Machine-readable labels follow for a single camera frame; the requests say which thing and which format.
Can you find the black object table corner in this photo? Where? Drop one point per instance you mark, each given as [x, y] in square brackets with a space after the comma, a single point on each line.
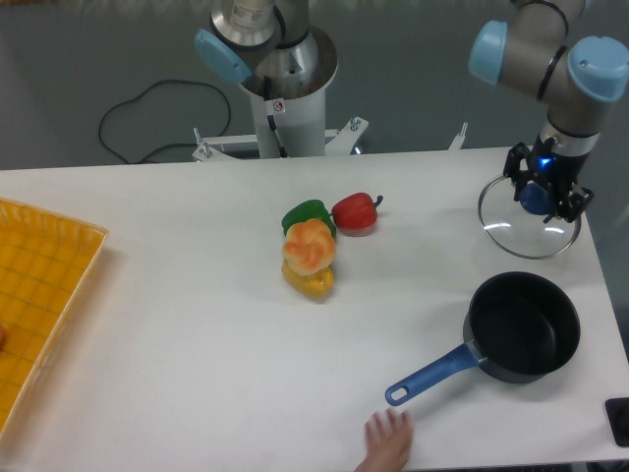
[617, 410]

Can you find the yellow bell pepper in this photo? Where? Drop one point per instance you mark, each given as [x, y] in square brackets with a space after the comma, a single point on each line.
[316, 286]

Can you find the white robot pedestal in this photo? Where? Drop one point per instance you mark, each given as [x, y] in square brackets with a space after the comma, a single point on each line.
[288, 90]

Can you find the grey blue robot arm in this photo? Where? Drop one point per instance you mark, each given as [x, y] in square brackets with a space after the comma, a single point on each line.
[579, 84]

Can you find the green bell pepper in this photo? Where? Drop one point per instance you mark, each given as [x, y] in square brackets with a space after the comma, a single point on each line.
[307, 210]

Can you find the orange swirl bread roll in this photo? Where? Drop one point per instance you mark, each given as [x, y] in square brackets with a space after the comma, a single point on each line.
[309, 247]

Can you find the person's hand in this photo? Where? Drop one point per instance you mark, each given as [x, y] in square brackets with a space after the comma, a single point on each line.
[389, 437]

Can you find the white base mounting frame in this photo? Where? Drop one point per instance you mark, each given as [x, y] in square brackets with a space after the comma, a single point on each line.
[337, 142]

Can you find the black saucepan blue handle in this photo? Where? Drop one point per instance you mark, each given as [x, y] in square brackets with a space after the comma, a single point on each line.
[519, 328]

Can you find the glass lid blue knob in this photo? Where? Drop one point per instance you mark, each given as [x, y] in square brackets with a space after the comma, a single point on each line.
[520, 223]

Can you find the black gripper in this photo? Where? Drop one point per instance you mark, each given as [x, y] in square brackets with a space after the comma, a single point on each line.
[549, 170]

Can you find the red bell pepper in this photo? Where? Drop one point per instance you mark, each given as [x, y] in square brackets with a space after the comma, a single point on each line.
[356, 212]

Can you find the yellow woven basket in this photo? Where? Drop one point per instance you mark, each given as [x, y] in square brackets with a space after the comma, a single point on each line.
[45, 260]

